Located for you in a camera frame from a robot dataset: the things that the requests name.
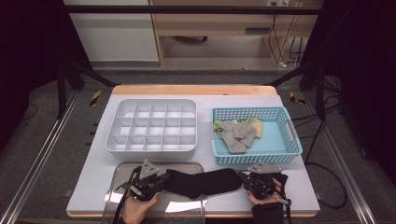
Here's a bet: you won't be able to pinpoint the wooden desk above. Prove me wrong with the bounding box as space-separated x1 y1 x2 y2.
148 0 325 67

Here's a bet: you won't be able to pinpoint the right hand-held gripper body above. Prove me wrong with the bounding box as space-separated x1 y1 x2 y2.
244 161 283 201

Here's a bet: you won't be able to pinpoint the black floor cables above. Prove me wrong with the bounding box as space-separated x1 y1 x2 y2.
291 74 344 163

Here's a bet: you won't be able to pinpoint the white compartment storage box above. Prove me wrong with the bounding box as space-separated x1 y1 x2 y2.
105 98 198 162

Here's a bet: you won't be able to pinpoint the aluminium floor rail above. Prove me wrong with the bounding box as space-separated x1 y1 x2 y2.
303 90 379 224
0 89 81 224

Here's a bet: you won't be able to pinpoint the black metal stand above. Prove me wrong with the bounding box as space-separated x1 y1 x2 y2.
55 58 119 121
264 59 329 122

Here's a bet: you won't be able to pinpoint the person's left hand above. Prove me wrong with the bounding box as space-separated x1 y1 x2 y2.
120 191 160 224

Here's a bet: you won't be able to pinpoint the white cabinet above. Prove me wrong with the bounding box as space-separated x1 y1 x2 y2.
63 0 160 63

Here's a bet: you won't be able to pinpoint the black curtain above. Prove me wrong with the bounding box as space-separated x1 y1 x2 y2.
298 0 396 188
0 0 92 150

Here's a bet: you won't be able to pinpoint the person's right hand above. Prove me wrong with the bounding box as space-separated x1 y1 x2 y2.
247 178 283 206

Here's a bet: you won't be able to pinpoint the yellow cable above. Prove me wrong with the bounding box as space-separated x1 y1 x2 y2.
267 0 301 67

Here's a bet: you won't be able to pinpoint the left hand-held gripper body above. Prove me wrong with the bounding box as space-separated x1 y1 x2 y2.
123 159 166 203

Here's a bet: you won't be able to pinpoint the grey sock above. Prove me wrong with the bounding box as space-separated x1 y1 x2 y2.
219 119 249 154
233 121 259 147

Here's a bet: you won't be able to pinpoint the translucent grey box lid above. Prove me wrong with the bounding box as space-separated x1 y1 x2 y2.
101 161 207 224

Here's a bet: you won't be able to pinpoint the yellow black tape strip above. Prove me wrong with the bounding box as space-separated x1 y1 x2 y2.
89 90 103 107
289 90 307 106

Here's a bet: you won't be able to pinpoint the black sock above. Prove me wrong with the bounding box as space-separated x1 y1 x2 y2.
163 167 244 201

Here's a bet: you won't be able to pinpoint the hand-held gripper black cable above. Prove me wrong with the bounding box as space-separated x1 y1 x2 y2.
111 165 142 224
274 161 348 224

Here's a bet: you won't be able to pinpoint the black hanging cables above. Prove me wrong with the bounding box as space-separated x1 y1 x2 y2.
289 35 305 63

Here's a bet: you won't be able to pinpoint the left hand-held gripper black cable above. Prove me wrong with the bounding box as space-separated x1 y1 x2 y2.
111 165 142 224

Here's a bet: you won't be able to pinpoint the blue plastic basket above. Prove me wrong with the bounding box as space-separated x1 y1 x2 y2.
210 106 304 166

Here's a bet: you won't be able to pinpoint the right hand-held gripper black cable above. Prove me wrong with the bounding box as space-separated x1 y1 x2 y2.
274 161 348 224

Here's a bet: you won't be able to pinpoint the black horizontal frame bar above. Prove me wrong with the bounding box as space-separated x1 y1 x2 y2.
64 5 323 16

